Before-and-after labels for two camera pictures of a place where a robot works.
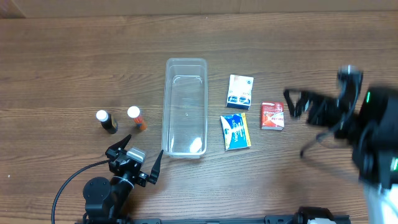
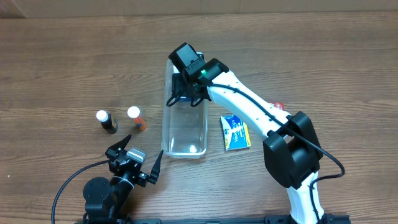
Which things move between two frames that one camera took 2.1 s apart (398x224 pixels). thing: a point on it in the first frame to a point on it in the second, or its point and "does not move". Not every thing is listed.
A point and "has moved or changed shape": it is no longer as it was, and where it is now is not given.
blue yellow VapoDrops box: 235,131 does not move
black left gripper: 126,168 does not move
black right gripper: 313,109 to 175,86
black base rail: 309,215 does not move
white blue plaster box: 240,91 has moved or changed shape
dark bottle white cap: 107,121 does not move
